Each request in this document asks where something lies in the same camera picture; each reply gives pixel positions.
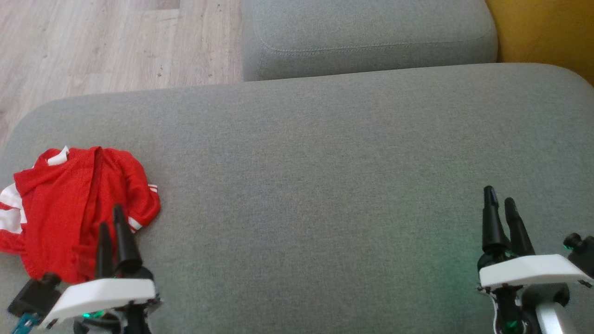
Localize red number 23 jersey shirt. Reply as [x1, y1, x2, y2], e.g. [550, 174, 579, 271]
[32, 146, 161, 284]

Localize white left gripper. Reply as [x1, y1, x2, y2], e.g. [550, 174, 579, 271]
[39, 204, 161, 334]

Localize yellow upholstered sofa panel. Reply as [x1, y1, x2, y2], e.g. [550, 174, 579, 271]
[485, 0, 594, 86]

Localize grey sofa cushion with seam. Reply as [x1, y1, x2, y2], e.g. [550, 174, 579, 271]
[241, 0, 499, 83]

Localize large grey sofa seat cushion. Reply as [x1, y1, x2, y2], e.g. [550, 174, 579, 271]
[0, 63, 594, 334]

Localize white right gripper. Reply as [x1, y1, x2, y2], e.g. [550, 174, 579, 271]
[477, 185, 594, 292]

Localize left cable with blue connector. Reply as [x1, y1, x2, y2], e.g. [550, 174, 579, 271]
[10, 313, 39, 334]

